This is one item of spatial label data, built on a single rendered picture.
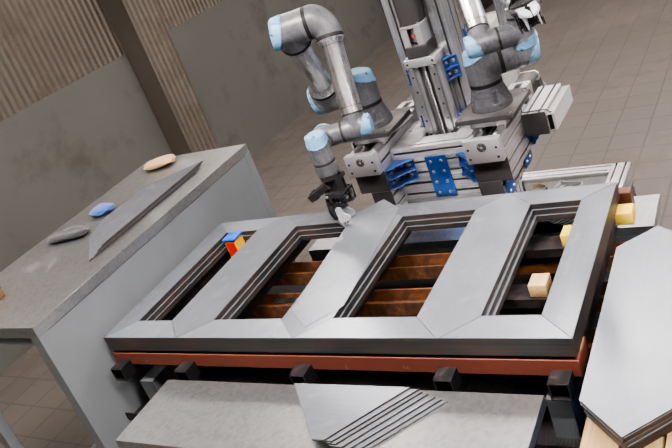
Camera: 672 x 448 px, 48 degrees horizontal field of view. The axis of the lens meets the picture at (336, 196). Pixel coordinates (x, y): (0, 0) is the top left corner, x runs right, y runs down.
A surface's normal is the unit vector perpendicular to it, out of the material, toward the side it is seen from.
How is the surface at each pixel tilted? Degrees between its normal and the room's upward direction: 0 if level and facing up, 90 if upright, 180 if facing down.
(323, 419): 0
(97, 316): 90
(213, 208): 90
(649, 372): 0
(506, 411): 0
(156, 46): 90
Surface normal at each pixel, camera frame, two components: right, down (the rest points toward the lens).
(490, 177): -0.44, 0.50
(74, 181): 0.83, -0.08
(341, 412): -0.33, -0.87
